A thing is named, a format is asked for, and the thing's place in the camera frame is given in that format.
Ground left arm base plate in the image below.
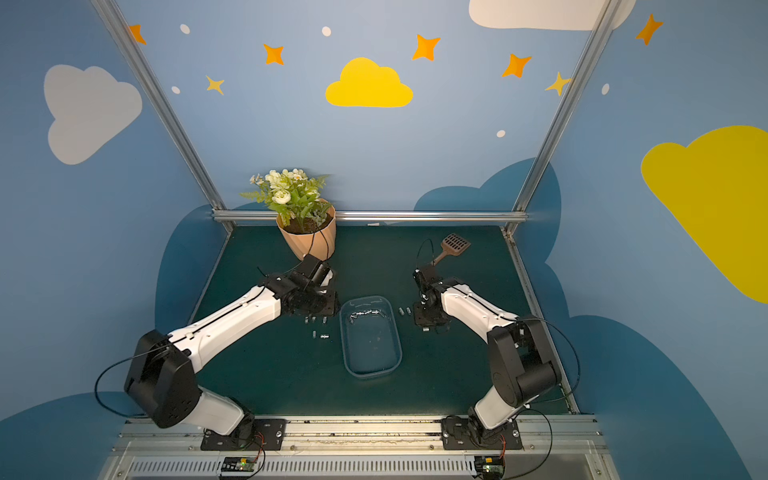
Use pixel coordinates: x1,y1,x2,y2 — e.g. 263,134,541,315
200,417,287,452

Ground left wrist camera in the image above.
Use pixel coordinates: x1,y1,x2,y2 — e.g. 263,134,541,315
295,254,333,287

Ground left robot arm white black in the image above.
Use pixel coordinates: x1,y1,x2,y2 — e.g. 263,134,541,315
124,277,338,436

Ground right aluminium frame post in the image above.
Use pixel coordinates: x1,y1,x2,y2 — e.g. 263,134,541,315
503,0,625,235

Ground white flowers green plant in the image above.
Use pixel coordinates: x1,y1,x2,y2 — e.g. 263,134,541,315
240,168,332,234

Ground clear plastic storage box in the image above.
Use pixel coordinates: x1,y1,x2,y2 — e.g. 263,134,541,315
339,295,403,380

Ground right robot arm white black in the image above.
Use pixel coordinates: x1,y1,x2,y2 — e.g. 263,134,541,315
414,279,562,445

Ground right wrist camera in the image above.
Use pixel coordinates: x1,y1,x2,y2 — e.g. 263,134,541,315
413,262,442,298

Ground left controller board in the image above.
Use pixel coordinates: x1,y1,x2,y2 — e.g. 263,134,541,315
219,456,257,478

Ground aluminium frame post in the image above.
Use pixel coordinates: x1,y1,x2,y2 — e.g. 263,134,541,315
91,0,235,232
503,0,625,235

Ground controller board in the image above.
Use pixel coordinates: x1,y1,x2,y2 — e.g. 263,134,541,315
219,456,257,478
473,456,505,480

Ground left aluminium frame post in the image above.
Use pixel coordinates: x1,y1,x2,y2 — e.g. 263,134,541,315
91,0,235,232

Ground small brown slotted scoop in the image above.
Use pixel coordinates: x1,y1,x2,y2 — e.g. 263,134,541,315
431,233,471,265

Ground pile of chrome sockets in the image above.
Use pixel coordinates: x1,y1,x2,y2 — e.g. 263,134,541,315
349,309,386,323

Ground aluminium back crossbar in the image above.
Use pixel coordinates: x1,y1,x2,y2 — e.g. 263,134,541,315
213,209,527,223

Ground terracotta flower pot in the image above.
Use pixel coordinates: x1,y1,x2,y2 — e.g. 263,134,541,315
277,199,337,260

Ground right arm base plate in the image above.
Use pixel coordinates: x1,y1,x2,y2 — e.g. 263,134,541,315
440,415,523,450

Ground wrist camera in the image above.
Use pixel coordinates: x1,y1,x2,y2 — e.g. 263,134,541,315
295,254,333,287
413,262,442,298

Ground green table mat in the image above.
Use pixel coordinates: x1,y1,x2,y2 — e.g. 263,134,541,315
197,226,530,416

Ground aluminium front rail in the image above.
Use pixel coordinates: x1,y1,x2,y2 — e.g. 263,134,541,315
99,415,619,479

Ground right controller board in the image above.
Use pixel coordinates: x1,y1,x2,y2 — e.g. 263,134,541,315
473,456,505,480

